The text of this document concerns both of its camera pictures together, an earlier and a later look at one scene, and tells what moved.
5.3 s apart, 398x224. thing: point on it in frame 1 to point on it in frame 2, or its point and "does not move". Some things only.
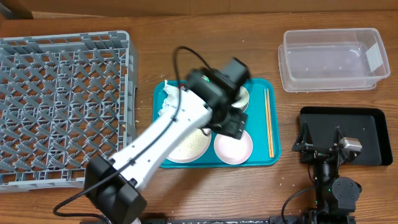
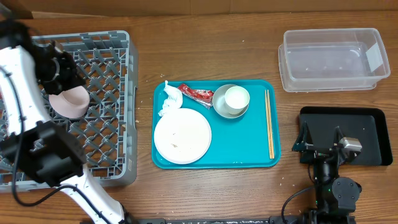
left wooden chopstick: x=267 y=123 does not move
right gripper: x=321 y=153 does not move
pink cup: x=232 y=150 to x=71 y=103
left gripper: x=236 y=127 to x=69 y=79
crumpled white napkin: x=172 y=92 does not move
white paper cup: x=243 y=102 does not move
